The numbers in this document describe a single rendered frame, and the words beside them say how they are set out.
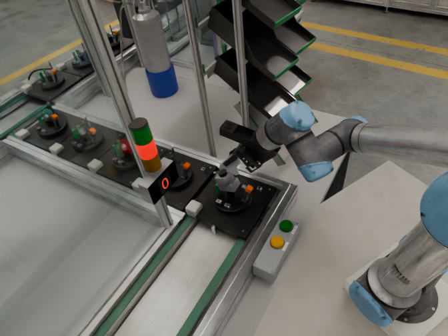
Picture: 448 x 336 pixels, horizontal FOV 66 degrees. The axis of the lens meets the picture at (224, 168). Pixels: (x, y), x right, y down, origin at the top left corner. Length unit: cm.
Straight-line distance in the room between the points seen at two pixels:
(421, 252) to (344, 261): 56
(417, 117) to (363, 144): 248
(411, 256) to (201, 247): 69
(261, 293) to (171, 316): 29
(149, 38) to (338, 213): 120
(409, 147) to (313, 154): 20
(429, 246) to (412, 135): 23
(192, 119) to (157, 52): 38
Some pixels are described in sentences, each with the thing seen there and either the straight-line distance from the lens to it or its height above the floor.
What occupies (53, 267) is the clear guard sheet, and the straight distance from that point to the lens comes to 93.
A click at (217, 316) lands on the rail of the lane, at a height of 96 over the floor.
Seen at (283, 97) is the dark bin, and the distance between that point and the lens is 127.
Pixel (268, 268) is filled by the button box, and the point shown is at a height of 96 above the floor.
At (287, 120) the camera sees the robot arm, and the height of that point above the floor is 141.
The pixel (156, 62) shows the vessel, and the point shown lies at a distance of 191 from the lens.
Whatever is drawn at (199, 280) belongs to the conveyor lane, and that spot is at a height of 92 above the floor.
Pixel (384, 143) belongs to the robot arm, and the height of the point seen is 140.
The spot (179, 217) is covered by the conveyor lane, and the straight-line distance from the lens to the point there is 125.
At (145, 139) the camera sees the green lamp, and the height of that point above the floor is 138.
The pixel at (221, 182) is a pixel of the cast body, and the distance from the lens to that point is 116.
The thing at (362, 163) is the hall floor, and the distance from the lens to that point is 281.
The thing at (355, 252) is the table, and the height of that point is 86.
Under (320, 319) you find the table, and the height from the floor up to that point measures 86.
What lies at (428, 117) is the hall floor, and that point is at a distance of 338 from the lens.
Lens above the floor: 193
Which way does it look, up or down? 45 degrees down
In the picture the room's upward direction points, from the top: 8 degrees counter-clockwise
